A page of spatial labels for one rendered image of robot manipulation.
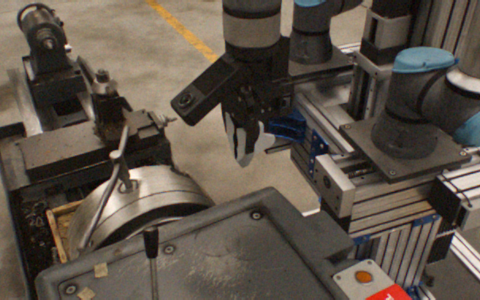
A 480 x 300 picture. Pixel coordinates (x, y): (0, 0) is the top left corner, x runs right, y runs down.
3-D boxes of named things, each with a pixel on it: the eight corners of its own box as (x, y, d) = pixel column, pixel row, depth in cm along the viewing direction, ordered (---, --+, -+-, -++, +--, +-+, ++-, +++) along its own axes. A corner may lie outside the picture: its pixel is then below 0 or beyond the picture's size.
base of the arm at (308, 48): (318, 40, 160) (321, 11, 154) (341, 59, 149) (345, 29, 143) (277, 48, 156) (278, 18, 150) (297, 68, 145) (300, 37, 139)
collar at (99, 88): (121, 90, 142) (120, 82, 141) (95, 97, 139) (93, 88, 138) (114, 79, 148) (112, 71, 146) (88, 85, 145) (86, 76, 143)
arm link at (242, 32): (240, 24, 57) (209, 1, 62) (240, 59, 60) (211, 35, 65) (293, 11, 60) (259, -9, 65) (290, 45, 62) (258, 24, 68)
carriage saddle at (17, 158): (173, 157, 158) (171, 143, 154) (24, 204, 141) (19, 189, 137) (144, 113, 179) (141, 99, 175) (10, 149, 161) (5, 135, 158)
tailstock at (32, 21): (89, 92, 192) (72, 22, 174) (37, 105, 184) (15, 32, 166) (71, 61, 213) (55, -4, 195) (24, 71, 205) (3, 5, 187)
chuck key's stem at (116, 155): (128, 193, 94) (110, 150, 87) (139, 191, 94) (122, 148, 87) (126, 201, 93) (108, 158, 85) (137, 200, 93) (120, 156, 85)
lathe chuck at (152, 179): (232, 263, 114) (212, 166, 93) (104, 329, 104) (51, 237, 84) (215, 237, 120) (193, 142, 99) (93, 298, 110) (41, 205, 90)
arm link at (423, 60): (413, 86, 116) (427, 34, 108) (456, 114, 107) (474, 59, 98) (373, 99, 112) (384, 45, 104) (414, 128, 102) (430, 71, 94)
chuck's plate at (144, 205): (238, 273, 111) (220, 177, 91) (108, 342, 102) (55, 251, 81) (232, 263, 114) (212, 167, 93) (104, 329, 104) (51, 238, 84)
